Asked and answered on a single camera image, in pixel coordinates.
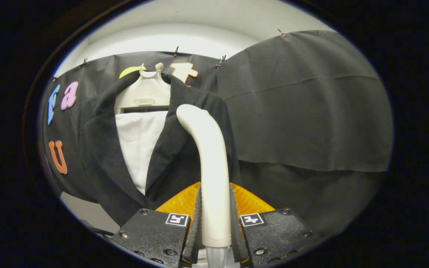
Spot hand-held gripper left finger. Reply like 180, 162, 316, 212
110, 182, 202, 268

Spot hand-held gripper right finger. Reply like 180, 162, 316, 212
229, 182, 321, 268

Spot white garment steamer head with hose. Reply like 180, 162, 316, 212
176, 104, 232, 268

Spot black blazer jacket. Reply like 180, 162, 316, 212
79, 71, 242, 227

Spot white shirt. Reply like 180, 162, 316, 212
115, 111, 168, 196

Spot grey cabinet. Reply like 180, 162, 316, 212
60, 192, 120, 234

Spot black backdrop cloth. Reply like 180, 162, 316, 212
38, 30, 393, 237

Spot white plastic hanger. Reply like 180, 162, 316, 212
114, 63, 171, 114

